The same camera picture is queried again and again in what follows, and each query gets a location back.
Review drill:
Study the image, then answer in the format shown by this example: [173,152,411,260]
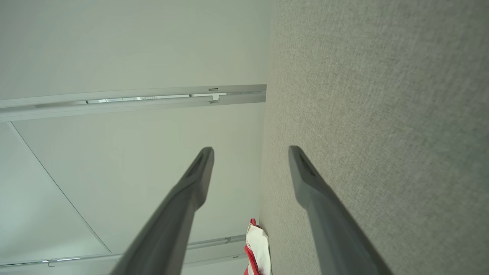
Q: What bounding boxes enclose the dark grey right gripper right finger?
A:
[288,145,394,275]

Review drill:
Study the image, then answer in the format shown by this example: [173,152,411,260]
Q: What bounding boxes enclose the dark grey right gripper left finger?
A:
[110,147,215,275]

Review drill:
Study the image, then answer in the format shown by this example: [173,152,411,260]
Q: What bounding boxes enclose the red Bulls jersey white sleeves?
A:
[244,218,272,275]

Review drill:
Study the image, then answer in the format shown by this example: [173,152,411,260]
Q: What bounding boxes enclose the grey metal partition post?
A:
[0,234,247,269]

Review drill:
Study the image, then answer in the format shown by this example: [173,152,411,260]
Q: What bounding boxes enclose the grey metal post bracket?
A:
[0,84,267,123]

